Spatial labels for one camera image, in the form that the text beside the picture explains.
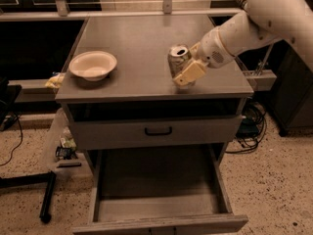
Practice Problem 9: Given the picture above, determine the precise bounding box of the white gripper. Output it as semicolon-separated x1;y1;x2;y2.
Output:
173;27;235;86

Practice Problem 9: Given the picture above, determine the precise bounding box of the green and white soda can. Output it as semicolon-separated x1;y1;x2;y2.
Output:
167;44;193;87

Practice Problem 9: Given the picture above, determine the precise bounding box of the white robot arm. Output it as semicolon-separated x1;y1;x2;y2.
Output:
168;0;313;87

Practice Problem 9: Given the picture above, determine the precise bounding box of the grey top drawer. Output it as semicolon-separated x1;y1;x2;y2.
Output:
69;116;243;150

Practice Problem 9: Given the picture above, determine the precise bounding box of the grey drawer cabinet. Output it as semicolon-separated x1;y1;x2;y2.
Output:
55;14;255;235

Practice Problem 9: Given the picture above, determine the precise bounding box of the open grey middle drawer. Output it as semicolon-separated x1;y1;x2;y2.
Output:
72;145;248;235

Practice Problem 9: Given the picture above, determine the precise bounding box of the white paper bowl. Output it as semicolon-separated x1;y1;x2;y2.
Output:
68;51;117;81

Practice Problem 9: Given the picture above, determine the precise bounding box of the yellow snack bag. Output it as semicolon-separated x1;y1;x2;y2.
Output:
45;72;65;89

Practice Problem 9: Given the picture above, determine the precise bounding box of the clear plastic storage bin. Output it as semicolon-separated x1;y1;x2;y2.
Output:
41;109;92;178

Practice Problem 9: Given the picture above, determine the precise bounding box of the black stand leg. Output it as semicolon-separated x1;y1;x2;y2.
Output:
0;170;57;224

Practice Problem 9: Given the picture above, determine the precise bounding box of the black drawer handle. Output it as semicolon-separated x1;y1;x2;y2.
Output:
144;126;172;136

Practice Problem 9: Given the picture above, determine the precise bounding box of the black cable bundle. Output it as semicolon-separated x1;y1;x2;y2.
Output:
225;101;268;155

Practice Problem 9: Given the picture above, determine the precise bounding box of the metal frame rail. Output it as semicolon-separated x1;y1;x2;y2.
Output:
0;8;241;22

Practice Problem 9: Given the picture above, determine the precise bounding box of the thin black floor cable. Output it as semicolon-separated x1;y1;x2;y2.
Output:
0;98;24;166

